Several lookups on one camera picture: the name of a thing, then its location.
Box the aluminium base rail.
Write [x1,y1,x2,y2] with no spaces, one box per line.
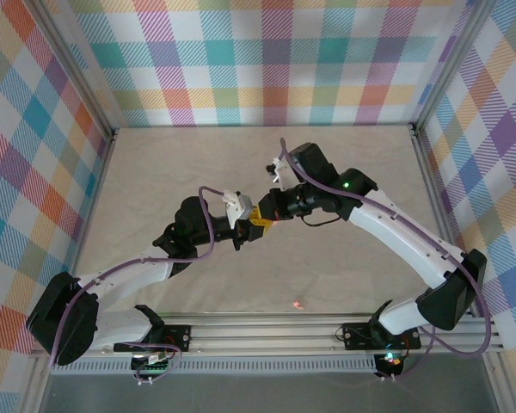
[29,316,504,356]

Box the grey slotted cable duct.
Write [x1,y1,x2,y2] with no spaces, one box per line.
[51,355,378,374]

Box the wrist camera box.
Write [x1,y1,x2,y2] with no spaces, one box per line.
[265,157,294,193]
[222,189,253,229]

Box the aluminium frame post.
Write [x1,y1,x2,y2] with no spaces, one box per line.
[410,0,498,134]
[25,0,120,143]

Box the aluminium frame leg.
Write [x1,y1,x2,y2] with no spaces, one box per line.
[481,352,515,413]
[23,356,55,413]

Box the controller circuit board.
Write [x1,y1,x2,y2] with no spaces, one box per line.
[131,352,175,374]
[376,351,404,376]

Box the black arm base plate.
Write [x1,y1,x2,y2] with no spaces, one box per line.
[113,324,193,354]
[341,321,422,350]

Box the purple cable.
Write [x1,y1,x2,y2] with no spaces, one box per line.
[46,184,229,386]
[279,137,494,382]

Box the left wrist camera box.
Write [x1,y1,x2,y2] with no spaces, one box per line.
[222,189,253,229]

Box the aluminium side rail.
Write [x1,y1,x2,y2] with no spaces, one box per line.
[66,128,120,285]
[410,124,478,318]

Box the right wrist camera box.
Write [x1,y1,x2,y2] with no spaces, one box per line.
[265,157,294,193]

